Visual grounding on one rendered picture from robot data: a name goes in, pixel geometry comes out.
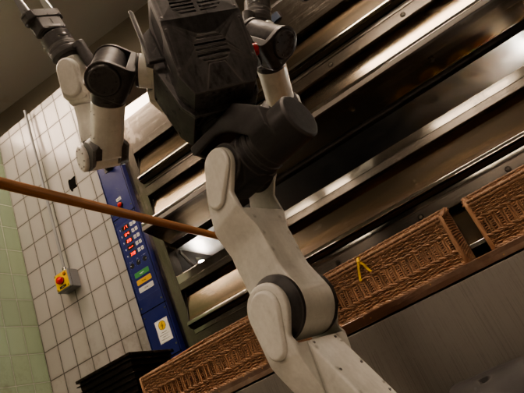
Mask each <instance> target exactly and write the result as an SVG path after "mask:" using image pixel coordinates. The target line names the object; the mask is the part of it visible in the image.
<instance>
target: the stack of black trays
mask: <svg viewBox="0 0 524 393"><path fill-rule="evenodd" d="M171 352H174V350H173V349H161V350H150V351H139V352H128V353H126V354H125V355H123V356H120V357H119V358H118V359H115V360H113V361H111V362H110V363H108V364H106V365H105V366H103V367H101V368H99V369H98V370H95V371H94V372H93V373H91V374H88V375H86V376H85V377H83V378H81V379H79V380H78V381H76V384H80V386H79V387H77V388H81V390H82V392H81V393H143V391H142V388H141V385H140V380H139V379H140V377H142V376H144V375H145V374H148V373H149V372H151V371H152V370H154V369H155V368H157V367H159V366H160V365H162V364H163V363H166V362H167V361H168V360H169V359H171V357H172V356H174V355H172V354H171Z"/></svg>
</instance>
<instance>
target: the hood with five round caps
mask: <svg viewBox="0 0 524 393"><path fill-rule="evenodd" d="M350 1H352V0H282V1H281V2H279V3H278V4H277V5H276V6H275V7H273V8H272V10H271V21H272V22H273V23H275V24H278V25H286V26H289V27H291V28H292V29H293V30H294V31H295V32H296V39H297V40H298V39H300V38H301V37H302V36H303V35H304V34H306V33H308V32H309V31H310V30H312V29H313V28H314V27H316V26H317V25H318V24H320V23H321V22H323V21H324V20H325V19H327V18H328V17H329V16H331V15H332V14H333V13H335V12H337V11H338V10H339V9H340V8H341V7H343V6H344V5H346V4H347V3H349V2H350ZM124 127H125V130H126V134H127V136H128V139H129V142H130V145H131V148H132V150H133V153H134V154H135V155H140V154H142V153H143V152H144V151H145V150H147V149H148V148H149V147H151V146H153V145H154V144H155V143H157V142H158V141H159V140H160V139H162V138H163V137H165V136H166V135H168V134H169V133H170V132H171V131H173V130H174V129H175V128H174V126H173V125H172V124H171V122H170V121H169V120H168V118H167V116H166V115H165V113H163V112H161V111H160V110H158V109H157V108H156V107H155V106H153V105H152V104H151V103H150V102H149V103H148V104H146V105H145V106H143V107H142V108H141V109H140V110H139V111H138V112H136V113H135V114H133V115H132V116H130V117H129V118H128V119H127V120H126V121H125V125H124Z"/></svg>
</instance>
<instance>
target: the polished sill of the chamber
mask: <svg viewBox="0 0 524 393"><path fill-rule="evenodd" d="M523 77H524V66H522V67H520V68H519V69H517V70H516V71H514V72H513V73H510V74H509V75H507V76H506V77H504V78H502V79H501V80H498V81H497V82H496V83H494V84H492V85H491V86H489V87H488V88H486V89H484V90H482V91H481V92H479V93H478V94H476V95H474V96H473V97H471V98H470V99H468V100H466V101H464V102H463V103H461V104H460V105H458V106H456V107H455V108H453V109H452V110H450V111H448V112H446V113H445V114H443V115H442V116H440V117H438V118H437V119H435V120H434V121H432V122H430V123H428V124H427V125H425V126H424V127H422V128H420V129H418V130H417V131H415V132H414V133H412V134H410V135H409V136H407V137H406V138H404V139H402V140H400V141H398V142H397V143H396V144H394V145H392V146H391V147H389V148H388V149H386V150H384V151H382V152H381V153H379V154H378V155H376V156H374V157H373V158H371V159H370V160H368V161H366V162H364V163H363V164H361V165H360V166H358V167H356V168H354V169H353V170H352V171H350V172H348V173H346V174H345V175H343V176H342V177H340V178H338V179H336V180H335V181H334V182H332V183H330V184H328V185H327V186H325V187H324V188H322V189H320V190H318V191H316V192H315V193H314V194H312V195H310V196H309V197H307V198H306V199H304V200H302V201H300V202H299V203H297V204H296V205H294V206H292V207H290V208H289V209H288V210H286V211H284V212H285V219H286V220H288V219H289V218H291V217H292V216H294V215H296V214H298V213H299V212H300V211H303V210H304V209H306V208H308V207H309V206H311V205H312V204H315V203H316V202H317V201H319V200H321V199H323V198H324V197H326V196H327V195H329V194H330V193H333V192H334V191H335V190H337V189H339V188H341V187H342V186H344V185H345V184H347V183H349V182H351V181H352V180H353V179H356V178H357V177H359V176H361V175H362V174H364V173H365V172H368V171H369V170H371V169H372V168H374V167H376V166H377V165H379V164H380V163H382V162H384V161H386V160H387V159H389V158H391V157H392V156H394V155H396V154H397V153H399V152H400V151H402V150H404V149H406V148H407V147H409V146H410V145H412V144H414V143H415V142H417V141H418V140H421V139H422V138H424V137H425V136H427V135H429V134H430V133H432V132H433V131H435V130H437V129H439V128H441V127H442V126H444V125H445V124H447V123H449V122H450V121H452V120H453V119H456V118H457V117H459V116H460V115H462V114H464V113H465V112H467V111H468V110H470V109H472V108H474V107H476V106H477V105H478V104H480V103H482V102H483V101H485V100H486V99H488V98H490V97H492V96H494V95H495V94H497V93H498V92H500V91H502V90H503V89H505V88H506V87H509V86H510V85H512V84H513V83H515V82H517V81H518V80H520V79H521V78H523ZM228 255H229V254H228V252H227V251H226V249H225V248H224V249H222V250H220V251H218V252H217V253H215V254H214V255H212V256H210V257H208V258H207V259H206V260H203V261H202V262H200V263H199V264H197V265H196V266H194V267H192V268H190V269H189V270H188V271H185V272H184V273H182V274H181V275H179V276H178V277H176V278H177V281H178V283H179V285H180V284H181V283H183V282H184V281H186V280H188V279H189V278H191V277H193V276H194V275H196V274H198V273H200V272H201V271H203V270H204V269H206V268H208V267H210V266H211V265H212V264H215V263H216V262H218V261H219V260H221V259H223V258H224V257H226V256H228Z"/></svg>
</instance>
